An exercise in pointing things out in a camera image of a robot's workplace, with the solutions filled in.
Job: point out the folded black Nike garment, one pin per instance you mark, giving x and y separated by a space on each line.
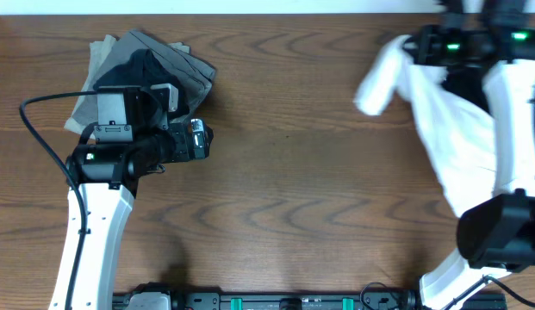
142 69

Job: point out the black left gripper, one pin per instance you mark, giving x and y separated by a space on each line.
183 152

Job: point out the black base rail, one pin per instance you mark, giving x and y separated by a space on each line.
373 297

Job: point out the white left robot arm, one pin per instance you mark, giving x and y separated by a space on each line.
103 175

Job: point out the folded grey garment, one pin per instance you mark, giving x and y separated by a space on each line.
137 59

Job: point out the folded beige garment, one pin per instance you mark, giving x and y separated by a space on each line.
195 76

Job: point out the white t-shirt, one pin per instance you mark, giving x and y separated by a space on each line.
458 136

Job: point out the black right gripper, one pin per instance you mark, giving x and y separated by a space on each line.
427 35

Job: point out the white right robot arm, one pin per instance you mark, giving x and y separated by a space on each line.
496 238

